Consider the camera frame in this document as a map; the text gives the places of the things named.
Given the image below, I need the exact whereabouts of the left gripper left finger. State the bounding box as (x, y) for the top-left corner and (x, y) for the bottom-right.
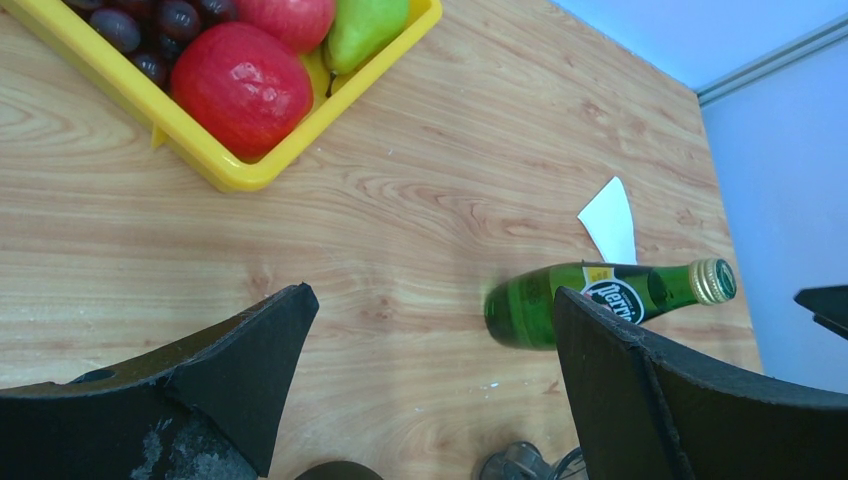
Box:
(1, 283), (319, 479)

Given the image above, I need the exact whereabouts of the red apple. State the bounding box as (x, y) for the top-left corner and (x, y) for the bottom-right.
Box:
(236, 0), (336, 54)
(170, 21), (314, 158)

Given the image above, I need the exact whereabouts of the green pear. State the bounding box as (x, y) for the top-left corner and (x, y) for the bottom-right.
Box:
(323, 0), (409, 78)

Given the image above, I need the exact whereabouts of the green glass Perrier bottle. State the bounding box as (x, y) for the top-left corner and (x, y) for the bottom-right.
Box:
(484, 258), (737, 350)

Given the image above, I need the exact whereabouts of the white paper coffee filter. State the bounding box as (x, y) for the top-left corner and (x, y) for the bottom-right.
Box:
(577, 176), (638, 265)

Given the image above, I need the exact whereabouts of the dark purple grape bunch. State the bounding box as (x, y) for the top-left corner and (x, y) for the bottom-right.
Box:
(64, 0), (238, 90)

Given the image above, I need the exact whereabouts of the red apple middle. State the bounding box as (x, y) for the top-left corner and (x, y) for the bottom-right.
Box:
(236, 0), (336, 54)

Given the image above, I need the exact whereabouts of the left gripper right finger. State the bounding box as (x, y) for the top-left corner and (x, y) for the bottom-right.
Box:
(555, 288), (847, 479)

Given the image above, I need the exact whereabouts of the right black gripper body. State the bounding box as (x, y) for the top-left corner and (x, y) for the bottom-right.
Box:
(794, 285), (848, 340)

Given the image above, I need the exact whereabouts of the yellow plastic fruit tray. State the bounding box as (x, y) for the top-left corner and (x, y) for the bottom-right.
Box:
(1, 1), (442, 192)

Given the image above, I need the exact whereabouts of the red apple front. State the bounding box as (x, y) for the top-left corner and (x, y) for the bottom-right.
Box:
(170, 21), (314, 158)

